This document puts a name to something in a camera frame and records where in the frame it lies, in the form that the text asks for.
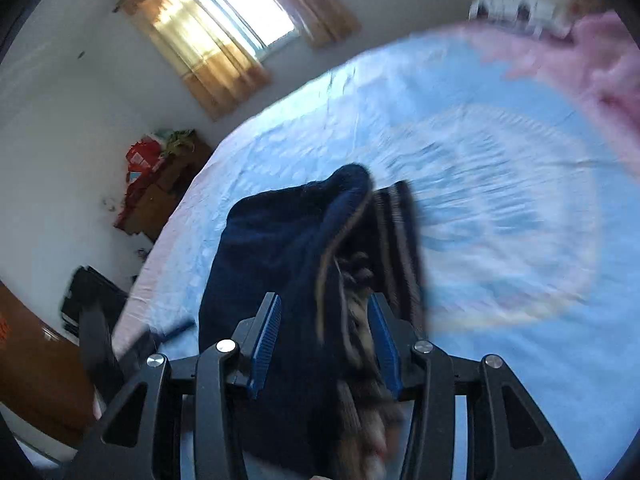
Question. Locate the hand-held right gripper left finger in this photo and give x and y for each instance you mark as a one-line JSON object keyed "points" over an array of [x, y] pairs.
{"points": [[265, 347]]}

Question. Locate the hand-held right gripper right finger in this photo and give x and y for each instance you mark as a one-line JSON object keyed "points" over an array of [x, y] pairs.
{"points": [[387, 355]]}

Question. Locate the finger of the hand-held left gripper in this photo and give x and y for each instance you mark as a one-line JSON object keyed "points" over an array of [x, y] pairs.
{"points": [[172, 331]]}

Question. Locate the navy striped knit sweater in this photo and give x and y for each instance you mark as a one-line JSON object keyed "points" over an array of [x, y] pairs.
{"points": [[270, 240]]}

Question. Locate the brown wooden furniture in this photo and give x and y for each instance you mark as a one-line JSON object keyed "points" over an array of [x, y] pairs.
{"points": [[35, 370]]}

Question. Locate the wooden cabinet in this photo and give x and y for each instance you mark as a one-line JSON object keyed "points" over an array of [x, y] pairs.
{"points": [[155, 205]]}

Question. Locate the bed with light dotted sheet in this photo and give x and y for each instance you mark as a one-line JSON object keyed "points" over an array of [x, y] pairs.
{"points": [[500, 310]]}

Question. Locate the red bag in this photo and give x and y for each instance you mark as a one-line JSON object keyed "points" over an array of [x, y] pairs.
{"points": [[142, 160]]}

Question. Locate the green cloth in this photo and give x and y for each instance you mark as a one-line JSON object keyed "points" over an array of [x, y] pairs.
{"points": [[177, 141]]}

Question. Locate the wide tan curtain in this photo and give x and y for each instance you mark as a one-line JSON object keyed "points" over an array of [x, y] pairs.
{"points": [[210, 55]]}

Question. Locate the bright window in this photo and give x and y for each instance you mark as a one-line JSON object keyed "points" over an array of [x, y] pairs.
{"points": [[250, 0]]}

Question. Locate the narrow tan curtain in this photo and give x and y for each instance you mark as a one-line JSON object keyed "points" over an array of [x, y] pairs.
{"points": [[315, 5]]}

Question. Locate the pink blanket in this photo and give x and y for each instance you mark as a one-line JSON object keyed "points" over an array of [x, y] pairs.
{"points": [[595, 60]]}

